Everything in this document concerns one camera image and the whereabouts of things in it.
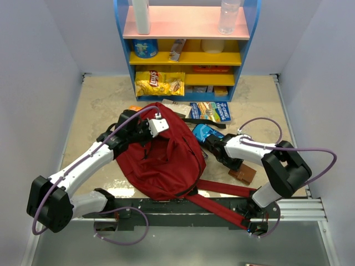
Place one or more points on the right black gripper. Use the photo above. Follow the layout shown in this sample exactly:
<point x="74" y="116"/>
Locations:
<point x="235" y="165"/>

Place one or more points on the brown leather wallet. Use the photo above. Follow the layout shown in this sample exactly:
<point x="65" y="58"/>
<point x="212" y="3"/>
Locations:
<point x="244" y="174"/>

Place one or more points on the blue shelf unit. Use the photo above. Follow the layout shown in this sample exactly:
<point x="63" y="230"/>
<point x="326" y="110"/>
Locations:
<point x="193" y="23"/>

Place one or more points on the yellow Lays chips bag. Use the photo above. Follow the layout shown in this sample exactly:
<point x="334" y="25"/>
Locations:
<point x="159" y="83"/>

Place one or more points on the blue Treehouse book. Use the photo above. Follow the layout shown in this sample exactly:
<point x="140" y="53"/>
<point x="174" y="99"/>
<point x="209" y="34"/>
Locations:
<point x="216" y="111"/>

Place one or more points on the yellow small box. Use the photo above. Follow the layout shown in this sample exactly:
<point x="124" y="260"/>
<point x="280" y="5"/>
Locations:
<point x="220" y="91"/>

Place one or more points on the white coffee cover book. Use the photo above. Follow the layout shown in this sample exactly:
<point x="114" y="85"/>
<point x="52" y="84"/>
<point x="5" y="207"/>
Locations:
<point x="182" y="110"/>

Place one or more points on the red flat snack box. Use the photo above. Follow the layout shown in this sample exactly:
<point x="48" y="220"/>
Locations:
<point x="215" y="69"/>

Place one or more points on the white tall bottle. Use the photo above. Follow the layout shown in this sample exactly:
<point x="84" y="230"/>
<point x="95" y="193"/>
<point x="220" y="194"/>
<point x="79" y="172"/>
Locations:
<point x="142" y="16"/>

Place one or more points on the white small carton boxes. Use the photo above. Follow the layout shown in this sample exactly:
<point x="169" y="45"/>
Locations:
<point x="199" y="89"/>

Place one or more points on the blue snack canister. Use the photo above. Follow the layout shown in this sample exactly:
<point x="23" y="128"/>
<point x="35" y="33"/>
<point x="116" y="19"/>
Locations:
<point x="145" y="48"/>

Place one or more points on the clear plastic water bottle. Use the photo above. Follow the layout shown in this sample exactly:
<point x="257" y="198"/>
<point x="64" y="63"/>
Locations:
<point x="228" y="16"/>

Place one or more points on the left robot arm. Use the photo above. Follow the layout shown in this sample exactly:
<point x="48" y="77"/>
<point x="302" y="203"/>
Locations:
<point x="52" y="200"/>

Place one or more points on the cream white jar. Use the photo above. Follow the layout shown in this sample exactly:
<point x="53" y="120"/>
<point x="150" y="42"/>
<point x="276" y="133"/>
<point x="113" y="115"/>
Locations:
<point x="212" y="46"/>

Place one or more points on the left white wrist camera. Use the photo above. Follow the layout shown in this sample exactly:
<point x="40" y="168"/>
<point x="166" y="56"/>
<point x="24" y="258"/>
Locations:
<point x="158" y="126"/>

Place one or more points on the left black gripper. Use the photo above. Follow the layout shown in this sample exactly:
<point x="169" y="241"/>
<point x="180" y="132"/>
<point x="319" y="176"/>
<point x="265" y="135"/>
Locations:
<point x="145" y="124"/>

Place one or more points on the orange Treehouse book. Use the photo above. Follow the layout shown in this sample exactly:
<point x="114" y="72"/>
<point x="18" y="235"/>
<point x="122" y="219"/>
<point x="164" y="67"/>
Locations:
<point x="135" y="108"/>

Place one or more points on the red backpack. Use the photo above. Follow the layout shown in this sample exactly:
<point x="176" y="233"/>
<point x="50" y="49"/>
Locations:
<point x="169" y="167"/>

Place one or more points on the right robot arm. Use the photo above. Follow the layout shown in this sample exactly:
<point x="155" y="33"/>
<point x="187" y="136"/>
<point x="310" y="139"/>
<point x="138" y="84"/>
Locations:
<point x="285" y="168"/>

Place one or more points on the brown wrapped snack bar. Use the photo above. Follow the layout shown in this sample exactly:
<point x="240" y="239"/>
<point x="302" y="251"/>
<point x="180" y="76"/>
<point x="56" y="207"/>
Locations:
<point x="176" y="50"/>

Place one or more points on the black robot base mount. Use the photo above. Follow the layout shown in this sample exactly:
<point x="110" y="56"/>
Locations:
<point x="179" y="213"/>

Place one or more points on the purple book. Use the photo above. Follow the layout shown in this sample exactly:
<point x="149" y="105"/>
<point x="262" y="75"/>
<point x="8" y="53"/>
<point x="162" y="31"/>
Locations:
<point x="205" y="155"/>

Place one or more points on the blue pencil case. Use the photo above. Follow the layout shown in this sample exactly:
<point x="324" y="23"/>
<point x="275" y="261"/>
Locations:
<point x="202" y="132"/>

